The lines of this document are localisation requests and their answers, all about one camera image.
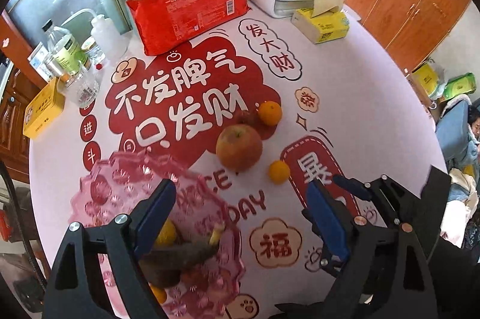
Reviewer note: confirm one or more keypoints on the yellow flat box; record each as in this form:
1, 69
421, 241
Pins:
47, 105

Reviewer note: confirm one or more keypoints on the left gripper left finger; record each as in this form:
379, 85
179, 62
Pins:
76, 288

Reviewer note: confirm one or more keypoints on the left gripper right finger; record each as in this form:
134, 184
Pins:
379, 271

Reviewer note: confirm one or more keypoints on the white squeeze bottle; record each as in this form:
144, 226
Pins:
108, 38

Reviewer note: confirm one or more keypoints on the small orange mandarin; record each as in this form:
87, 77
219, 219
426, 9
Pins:
278, 172

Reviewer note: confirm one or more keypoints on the yellow tissue box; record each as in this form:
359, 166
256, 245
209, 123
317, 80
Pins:
325, 21

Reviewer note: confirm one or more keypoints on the orange kumquat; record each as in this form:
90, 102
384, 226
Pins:
159, 293

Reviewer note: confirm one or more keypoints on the dark avocado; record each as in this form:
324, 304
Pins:
158, 277

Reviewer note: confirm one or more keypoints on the overripe brown banana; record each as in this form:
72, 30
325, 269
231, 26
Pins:
187, 254

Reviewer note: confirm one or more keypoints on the large red apple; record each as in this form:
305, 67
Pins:
239, 147

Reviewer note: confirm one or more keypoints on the clear drinking glass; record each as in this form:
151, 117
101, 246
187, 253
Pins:
81, 88

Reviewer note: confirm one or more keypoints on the clear plastic bottle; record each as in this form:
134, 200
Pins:
64, 48

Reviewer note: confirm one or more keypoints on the pink plastic fruit plate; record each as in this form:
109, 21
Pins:
117, 184

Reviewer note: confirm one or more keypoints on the yellow-brown round fruit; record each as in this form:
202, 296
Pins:
167, 236

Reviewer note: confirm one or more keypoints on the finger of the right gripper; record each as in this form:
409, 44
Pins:
352, 186

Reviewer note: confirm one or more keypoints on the orange mandarin by apple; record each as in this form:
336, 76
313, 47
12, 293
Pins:
270, 113

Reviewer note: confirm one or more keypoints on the dark red small fruit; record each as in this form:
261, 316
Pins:
247, 117

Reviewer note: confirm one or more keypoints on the printed red white tablecloth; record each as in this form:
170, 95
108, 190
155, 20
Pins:
346, 109

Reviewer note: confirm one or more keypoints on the small glass jar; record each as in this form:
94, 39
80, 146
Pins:
93, 51

